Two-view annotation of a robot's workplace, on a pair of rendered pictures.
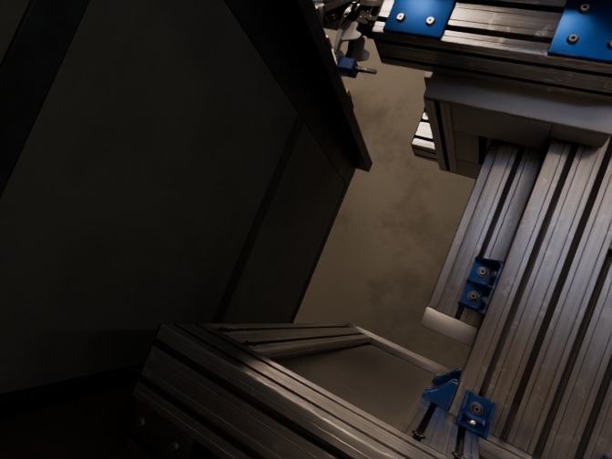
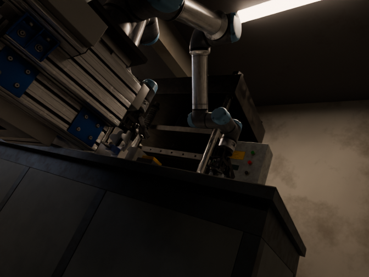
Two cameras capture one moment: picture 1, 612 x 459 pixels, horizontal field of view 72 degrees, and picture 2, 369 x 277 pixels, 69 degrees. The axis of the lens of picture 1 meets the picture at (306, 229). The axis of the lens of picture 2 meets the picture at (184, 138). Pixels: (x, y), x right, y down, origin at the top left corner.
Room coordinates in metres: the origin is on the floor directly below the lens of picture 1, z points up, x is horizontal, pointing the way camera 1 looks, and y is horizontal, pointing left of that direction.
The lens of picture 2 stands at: (1.62, -0.87, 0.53)
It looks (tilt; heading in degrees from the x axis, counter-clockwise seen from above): 24 degrees up; 111
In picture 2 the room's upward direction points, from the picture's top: 24 degrees clockwise
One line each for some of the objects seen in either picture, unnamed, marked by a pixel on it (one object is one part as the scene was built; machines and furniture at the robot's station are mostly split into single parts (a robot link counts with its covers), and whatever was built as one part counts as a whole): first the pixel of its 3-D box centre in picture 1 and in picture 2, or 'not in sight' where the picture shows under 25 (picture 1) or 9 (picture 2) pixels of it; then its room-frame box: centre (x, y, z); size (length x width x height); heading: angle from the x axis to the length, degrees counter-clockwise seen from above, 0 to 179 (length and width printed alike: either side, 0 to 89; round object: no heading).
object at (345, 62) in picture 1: (351, 67); (111, 148); (1.00, 0.05, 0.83); 0.13 x 0.05 x 0.05; 64
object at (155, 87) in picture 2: not in sight; (146, 92); (1.01, 0.06, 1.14); 0.09 x 0.08 x 0.11; 8
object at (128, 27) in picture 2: not in sight; (110, 28); (1.04, -0.34, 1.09); 0.15 x 0.15 x 0.10
